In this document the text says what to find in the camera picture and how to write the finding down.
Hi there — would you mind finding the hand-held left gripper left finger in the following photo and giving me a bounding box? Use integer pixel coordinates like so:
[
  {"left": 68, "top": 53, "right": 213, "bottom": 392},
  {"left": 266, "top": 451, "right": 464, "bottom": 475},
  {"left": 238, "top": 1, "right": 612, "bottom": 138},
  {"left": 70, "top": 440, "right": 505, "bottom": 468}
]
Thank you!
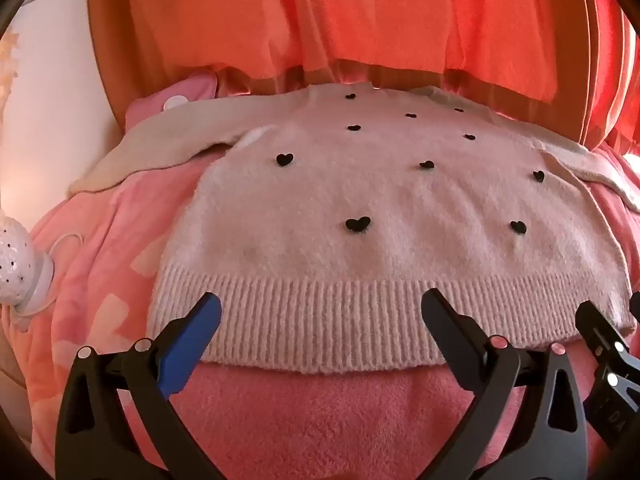
[{"left": 54, "top": 291, "right": 226, "bottom": 480}]

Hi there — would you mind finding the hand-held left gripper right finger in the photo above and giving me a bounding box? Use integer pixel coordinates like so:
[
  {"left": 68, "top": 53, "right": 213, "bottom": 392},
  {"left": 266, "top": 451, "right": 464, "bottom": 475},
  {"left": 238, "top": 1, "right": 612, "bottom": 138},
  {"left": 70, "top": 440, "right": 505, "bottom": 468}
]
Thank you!
[{"left": 421, "top": 287, "right": 591, "bottom": 480}]

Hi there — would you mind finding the pink sweater with black hearts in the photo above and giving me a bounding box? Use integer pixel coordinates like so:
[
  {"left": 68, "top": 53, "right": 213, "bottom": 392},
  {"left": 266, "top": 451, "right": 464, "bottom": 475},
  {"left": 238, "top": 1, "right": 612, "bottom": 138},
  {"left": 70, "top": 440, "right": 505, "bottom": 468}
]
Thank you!
[{"left": 67, "top": 84, "right": 640, "bottom": 375}]

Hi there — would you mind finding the pink fleece blanket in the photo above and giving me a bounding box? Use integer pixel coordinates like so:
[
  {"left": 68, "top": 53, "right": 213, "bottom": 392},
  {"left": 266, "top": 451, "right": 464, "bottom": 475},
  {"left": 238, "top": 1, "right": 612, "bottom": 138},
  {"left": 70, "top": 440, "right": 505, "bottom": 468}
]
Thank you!
[{"left": 25, "top": 152, "right": 640, "bottom": 480}]

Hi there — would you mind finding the white perforated lamp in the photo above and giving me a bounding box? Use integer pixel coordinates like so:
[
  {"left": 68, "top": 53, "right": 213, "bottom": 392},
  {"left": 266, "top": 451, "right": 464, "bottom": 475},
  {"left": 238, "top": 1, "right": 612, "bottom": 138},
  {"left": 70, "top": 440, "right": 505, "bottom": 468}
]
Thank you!
[{"left": 0, "top": 214, "right": 56, "bottom": 319}]

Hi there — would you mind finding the pink pillow with white dots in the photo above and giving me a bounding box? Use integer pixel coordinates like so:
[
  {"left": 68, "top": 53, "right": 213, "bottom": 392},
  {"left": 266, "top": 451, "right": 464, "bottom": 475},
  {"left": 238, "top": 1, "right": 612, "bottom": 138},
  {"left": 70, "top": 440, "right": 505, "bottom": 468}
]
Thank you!
[{"left": 125, "top": 71, "right": 221, "bottom": 127}]

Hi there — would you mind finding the wooden headboard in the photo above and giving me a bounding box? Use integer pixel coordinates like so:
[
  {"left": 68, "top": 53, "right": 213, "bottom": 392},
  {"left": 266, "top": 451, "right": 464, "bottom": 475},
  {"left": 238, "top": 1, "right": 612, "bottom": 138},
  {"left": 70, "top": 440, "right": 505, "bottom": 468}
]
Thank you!
[{"left": 86, "top": 0, "right": 640, "bottom": 152}]

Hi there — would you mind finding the orange cloth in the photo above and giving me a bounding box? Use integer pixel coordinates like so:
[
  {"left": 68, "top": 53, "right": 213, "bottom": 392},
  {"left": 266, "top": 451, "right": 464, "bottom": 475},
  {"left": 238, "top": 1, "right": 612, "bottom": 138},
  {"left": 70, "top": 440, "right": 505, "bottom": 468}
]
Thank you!
[{"left": 127, "top": 0, "right": 640, "bottom": 107}]

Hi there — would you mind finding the white cable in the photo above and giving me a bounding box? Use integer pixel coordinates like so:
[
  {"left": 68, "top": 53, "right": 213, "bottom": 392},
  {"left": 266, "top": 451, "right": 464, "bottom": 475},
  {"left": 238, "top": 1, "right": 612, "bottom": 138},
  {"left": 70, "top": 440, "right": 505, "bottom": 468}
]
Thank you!
[{"left": 19, "top": 233, "right": 87, "bottom": 319}]

